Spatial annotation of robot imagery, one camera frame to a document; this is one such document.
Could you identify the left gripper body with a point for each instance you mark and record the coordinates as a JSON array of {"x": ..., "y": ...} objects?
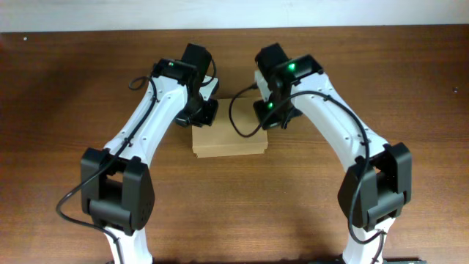
[{"x": 199, "y": 110}]

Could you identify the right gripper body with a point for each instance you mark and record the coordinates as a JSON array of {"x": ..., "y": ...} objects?
[{"x": 275, "y": 110}]

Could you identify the brown cardboard box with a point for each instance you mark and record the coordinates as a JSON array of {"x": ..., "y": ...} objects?
[{"x": 221, "y": 139}]

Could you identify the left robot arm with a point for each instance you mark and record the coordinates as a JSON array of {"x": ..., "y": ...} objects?
[{"x": 117, "y": 191}]

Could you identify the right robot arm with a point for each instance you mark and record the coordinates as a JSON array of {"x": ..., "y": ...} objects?
[{"x": 378, "y": 176}]

